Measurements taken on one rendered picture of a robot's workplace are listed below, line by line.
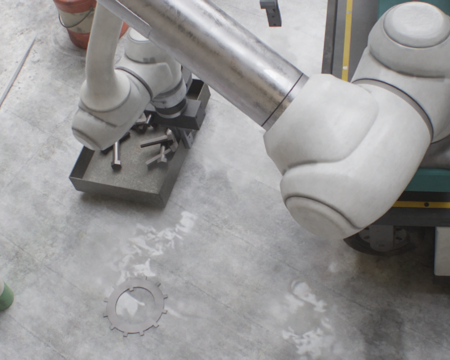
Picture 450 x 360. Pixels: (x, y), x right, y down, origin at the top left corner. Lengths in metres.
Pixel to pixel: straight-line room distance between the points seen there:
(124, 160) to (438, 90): 1.01
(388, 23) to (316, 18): 1.02
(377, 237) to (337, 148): 0.58
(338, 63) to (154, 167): 0.55
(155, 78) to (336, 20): 0.41
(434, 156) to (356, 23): 0.49
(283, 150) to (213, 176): 0.82
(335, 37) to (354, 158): 0.65
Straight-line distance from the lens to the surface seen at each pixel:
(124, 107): 1.61
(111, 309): 1.84
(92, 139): 1.62
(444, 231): 1.51
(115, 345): 1.81
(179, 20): 1.16
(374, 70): 1.22
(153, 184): 1.95
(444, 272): 1.66
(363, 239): 1.74
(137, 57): 1.67
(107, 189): 1.94
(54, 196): 2.05
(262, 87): 1.15
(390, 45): 1.20
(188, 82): 1.85
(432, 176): 1.39
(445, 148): 1.37
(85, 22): 2.25
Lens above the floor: 1.59
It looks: 55 degrees down
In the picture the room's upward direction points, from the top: 19 degrees counter-clockwise
